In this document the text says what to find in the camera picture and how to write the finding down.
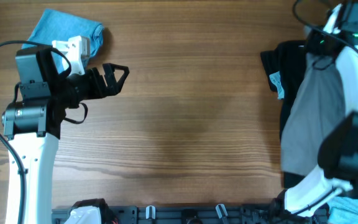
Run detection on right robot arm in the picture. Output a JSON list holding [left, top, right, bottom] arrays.
[[281, 1, 358, 220]]

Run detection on black garment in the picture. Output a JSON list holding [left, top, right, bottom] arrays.
[[260, 40, 306, 136]]

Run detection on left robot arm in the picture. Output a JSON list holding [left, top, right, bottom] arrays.
[[2, 45, 129, 223]]

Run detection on light blue garment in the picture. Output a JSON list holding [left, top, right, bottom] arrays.
[[268, 70, 358, 224]]

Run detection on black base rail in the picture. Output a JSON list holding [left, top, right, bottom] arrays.
[[50, 203, 331, 224]]

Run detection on grey shorts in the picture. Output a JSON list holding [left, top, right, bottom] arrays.
[[280, 53, 345, 176]]

